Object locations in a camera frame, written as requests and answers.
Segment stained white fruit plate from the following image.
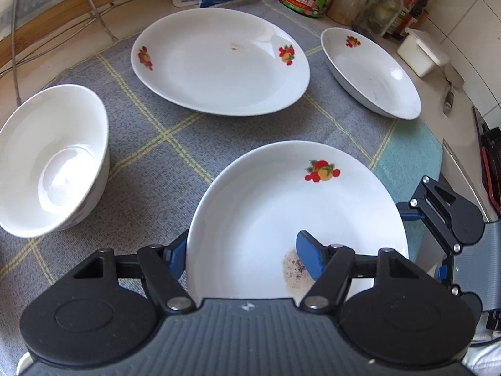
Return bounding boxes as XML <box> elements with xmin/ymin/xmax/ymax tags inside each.
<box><xmin>186</xmin><ymin>141</ymin><xmax>408</xmax><ymax>301</ymax></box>

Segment white bowl purple flowers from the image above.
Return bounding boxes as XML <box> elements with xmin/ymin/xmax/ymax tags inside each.
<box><xmin>1</xmin><ymin>84</ymin><xmax>110</xmax><ymax>238</ymax></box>

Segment white fruit plate back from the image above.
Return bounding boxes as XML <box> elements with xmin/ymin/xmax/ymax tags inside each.
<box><xmin>131</xmin><ymin>8</ymin><xmax>311</xmax><ymax>116</ymax></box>

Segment small metal spatula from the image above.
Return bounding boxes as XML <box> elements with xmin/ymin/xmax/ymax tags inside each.
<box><xmin>442</xmin><ymin>64</ymin><xmax>464</xmax><ymax>116</ymax></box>

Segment white plastic container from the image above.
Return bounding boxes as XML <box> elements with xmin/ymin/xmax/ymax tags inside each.
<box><xmin>396</xmin><ymin>28</ymin><xmax>450</xmax><ymax>78</ymax></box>

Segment grey teal checked towel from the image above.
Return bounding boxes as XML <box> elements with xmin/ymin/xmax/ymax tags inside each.
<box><xmin>1</xmin><ymin>0</ymin><xmax>442</xmax><ymax>375</ymax></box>

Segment clear glass oil bottle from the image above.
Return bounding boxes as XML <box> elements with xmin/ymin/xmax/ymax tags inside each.
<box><xmin>351</xmin><ymin>0</ymin><xmax>403</xmax><ymax>41</ymax></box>

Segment red label sauce bottle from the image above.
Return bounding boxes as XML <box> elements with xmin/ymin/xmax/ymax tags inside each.
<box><xmin>384</xmin><ymin>0</ymin><xmax>436</xmax><ymax>41</ymax></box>

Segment yellow lid spice jar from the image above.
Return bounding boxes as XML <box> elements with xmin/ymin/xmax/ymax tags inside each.
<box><xmin>327</xmin><ymin>0</ymin><xmax>363</xmax><ymax>26</ymax></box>

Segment bamboo cutting board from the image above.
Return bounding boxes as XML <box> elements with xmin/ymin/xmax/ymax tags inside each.
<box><xmin>0</xmin><ymin>0</ymin><xmax>178</xmax><ymax>71</ymax></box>

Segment wire board rack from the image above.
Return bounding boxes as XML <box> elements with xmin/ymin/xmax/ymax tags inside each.
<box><xmin>0</xmin><ymin>0</ymin><xmax>118</xmax><ymax>107</ymax></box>

